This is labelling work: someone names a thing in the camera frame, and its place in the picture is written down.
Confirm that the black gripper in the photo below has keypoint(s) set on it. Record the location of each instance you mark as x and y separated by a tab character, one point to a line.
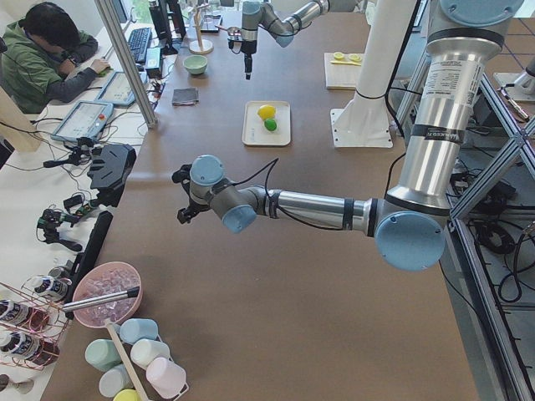
193	206
248	48

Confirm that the yellow lemon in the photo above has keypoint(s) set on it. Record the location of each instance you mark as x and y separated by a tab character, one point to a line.
266	111

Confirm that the green lime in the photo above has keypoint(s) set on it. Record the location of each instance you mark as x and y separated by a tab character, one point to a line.
270	124

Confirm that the cream rabbit tray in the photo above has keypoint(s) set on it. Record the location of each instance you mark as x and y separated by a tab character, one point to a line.
254	132

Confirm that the metal scoop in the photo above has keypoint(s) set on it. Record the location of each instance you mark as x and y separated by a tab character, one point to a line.
231	31

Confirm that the wooden mug tree stand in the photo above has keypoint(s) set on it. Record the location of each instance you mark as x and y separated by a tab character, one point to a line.
200	45

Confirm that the mint green bowl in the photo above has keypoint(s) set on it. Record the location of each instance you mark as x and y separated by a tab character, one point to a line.
195	64

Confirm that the grey folded cloth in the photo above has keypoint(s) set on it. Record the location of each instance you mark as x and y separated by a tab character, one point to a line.
187	96

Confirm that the yellow plastic knife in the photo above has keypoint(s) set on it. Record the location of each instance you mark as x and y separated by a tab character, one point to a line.
341	62

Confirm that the wooden cutting board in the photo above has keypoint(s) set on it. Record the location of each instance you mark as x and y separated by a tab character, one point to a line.
340	76

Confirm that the teach pendant tablet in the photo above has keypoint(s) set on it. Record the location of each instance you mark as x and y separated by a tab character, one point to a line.
85	120
116	90

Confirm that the black keyboard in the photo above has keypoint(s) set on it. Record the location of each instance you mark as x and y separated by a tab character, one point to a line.
138	42

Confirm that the pink bowl with ice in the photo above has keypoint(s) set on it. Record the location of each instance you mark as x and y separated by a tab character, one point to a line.
103	280

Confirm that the person in green jacket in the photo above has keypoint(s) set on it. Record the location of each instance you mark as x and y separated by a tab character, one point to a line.
48	58

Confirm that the pastel cup rack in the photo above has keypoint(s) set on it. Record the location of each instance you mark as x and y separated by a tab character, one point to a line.
136	346

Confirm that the aluminium frame post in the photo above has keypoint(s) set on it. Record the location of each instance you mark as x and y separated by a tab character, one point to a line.
111	22

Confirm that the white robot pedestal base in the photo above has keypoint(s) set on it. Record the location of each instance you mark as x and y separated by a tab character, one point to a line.
364	121

